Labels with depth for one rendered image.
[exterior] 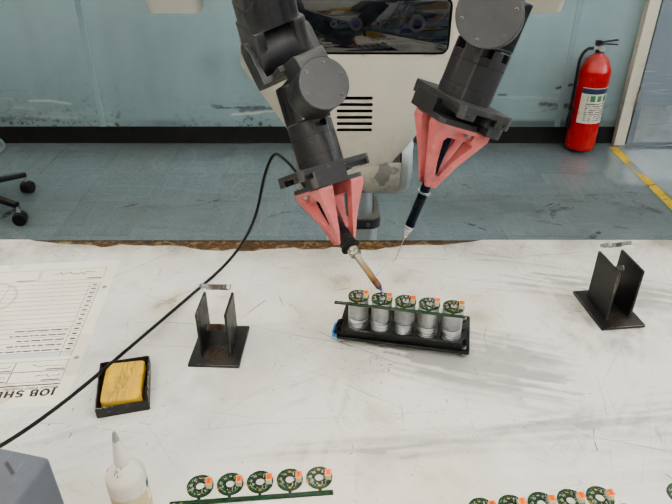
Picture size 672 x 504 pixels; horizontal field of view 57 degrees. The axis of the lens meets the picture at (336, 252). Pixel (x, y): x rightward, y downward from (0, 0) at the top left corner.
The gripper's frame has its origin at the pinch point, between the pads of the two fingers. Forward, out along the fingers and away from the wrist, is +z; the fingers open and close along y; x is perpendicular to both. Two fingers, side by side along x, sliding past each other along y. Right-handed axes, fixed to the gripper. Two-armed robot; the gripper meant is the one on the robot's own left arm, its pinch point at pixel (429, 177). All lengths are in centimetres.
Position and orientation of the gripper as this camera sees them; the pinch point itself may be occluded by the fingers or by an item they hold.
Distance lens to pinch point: 68.9
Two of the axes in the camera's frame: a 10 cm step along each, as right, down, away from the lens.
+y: 3.4, 4.9, -8.0
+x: 8.8, 1.3, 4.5
